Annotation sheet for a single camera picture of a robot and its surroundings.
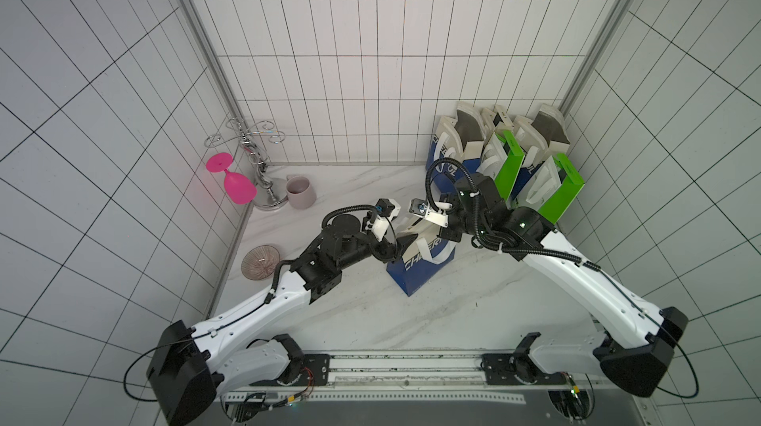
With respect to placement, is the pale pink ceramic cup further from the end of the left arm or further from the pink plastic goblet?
the end of the left arm

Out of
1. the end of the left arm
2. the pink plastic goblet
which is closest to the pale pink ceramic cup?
the pink plastic goblet

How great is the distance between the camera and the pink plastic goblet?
84 centimetres
